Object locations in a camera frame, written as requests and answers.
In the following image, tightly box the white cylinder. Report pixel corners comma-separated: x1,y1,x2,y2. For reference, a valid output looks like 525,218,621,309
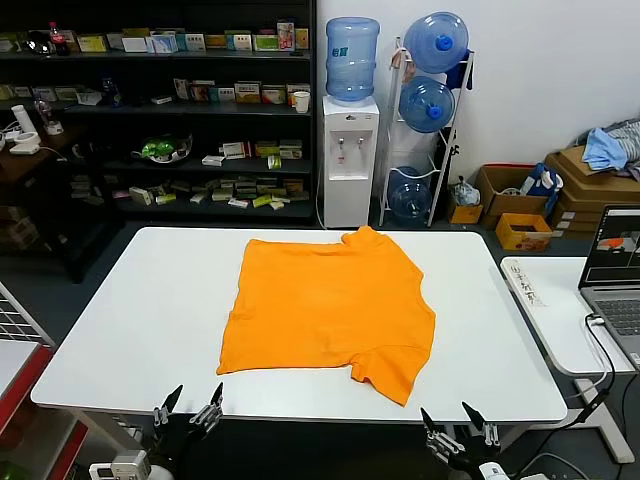
10,103,37,136

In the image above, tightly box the tall pink medicine box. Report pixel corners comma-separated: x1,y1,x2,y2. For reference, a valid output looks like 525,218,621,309
277,19,297,51

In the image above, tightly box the open brown cardboard box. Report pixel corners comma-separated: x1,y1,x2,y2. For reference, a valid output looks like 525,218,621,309
473,163,551,230

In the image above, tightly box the black laptop cable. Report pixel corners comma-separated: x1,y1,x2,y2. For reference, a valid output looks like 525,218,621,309
519,312,619,476

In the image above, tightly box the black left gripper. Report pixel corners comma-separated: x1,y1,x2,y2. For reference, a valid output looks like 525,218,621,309
152,382,225,464

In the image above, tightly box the white laptop cable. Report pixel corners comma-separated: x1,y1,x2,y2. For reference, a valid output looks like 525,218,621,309
567,313,617,400

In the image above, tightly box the grey laptop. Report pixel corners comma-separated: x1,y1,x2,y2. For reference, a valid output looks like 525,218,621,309
578,203,640,371

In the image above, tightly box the small tan cardboard box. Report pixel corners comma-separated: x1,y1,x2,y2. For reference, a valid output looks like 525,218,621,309
446,192,485,225

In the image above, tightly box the blue and white bag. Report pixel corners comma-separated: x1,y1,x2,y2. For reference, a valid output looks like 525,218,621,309
519,162,566,216

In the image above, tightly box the clear bottle on stand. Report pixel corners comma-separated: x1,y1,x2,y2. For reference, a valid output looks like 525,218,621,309
33,98,65,136

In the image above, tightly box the flat brown cardboard box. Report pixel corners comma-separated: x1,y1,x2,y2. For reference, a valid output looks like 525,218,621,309
555,187,640,214
549,202,609,235
544,145,640,194

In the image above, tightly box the grey striped cloth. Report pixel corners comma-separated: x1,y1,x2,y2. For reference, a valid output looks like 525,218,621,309
602,118,640,151

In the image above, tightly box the blue plastic bottle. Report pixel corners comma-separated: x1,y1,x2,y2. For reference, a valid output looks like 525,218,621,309
101,75,123,107

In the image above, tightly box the light blue cloth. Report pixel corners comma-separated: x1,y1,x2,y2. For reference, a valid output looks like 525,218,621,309
582,127,632,172

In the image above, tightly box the yellow cardboard box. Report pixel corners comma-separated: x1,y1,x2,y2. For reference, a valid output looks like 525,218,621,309
494,212,554,251

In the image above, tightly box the crumpled plastic bag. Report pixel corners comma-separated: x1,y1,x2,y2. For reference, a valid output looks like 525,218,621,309
449,175,482,207

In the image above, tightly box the black glossy helmet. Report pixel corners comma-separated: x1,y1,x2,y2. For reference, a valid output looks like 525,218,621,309
22,29,56,55

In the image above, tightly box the upright blue water jug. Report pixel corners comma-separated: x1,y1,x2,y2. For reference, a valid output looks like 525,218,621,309
325,16,381,106

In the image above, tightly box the white water dispenser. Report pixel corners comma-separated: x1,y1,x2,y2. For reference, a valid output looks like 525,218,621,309
321,93,381,230

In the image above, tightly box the orange t-shirt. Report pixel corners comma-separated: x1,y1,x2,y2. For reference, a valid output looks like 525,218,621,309
215,225,437,406

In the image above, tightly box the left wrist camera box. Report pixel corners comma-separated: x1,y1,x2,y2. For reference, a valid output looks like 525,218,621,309
88,449,152,480

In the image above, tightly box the white orange medicine box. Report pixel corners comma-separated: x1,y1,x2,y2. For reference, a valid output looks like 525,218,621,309
260,83,288,105

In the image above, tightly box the white side table frame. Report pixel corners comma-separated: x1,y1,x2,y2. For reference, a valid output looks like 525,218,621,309
573,372,636,464

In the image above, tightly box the dark blue hanging cloth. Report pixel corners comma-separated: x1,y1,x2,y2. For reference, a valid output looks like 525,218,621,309
446,47,476,92

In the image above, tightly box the cola bottle red label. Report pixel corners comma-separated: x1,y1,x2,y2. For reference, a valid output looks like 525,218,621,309
47,21,71,56

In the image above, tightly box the green and white bowl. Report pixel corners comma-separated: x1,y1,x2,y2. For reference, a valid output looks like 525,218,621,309
130,132,194,165

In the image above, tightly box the black shelving unit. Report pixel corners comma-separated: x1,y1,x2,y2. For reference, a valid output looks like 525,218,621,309
0,0,319,226

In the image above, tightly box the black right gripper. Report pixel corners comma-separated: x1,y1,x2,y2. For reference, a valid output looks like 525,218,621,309
419,400,500,474

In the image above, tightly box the dark brown wooden desk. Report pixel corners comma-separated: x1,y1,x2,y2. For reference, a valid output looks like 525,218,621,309
0,124,91,201

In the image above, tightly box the white round base device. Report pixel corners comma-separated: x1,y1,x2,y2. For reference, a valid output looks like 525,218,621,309
9,130,41,156

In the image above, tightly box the white metal jug rack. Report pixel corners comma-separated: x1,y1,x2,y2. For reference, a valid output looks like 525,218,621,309
378,35,476,229

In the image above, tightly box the red and white cabinet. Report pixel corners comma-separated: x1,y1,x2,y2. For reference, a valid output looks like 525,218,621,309
0,339,91,480

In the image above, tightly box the light blue medicine box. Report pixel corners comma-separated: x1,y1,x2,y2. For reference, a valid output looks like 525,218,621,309
147,30,179,54

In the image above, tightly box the white wire grid panel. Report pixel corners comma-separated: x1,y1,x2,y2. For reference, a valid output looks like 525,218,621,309
0,279,56,349

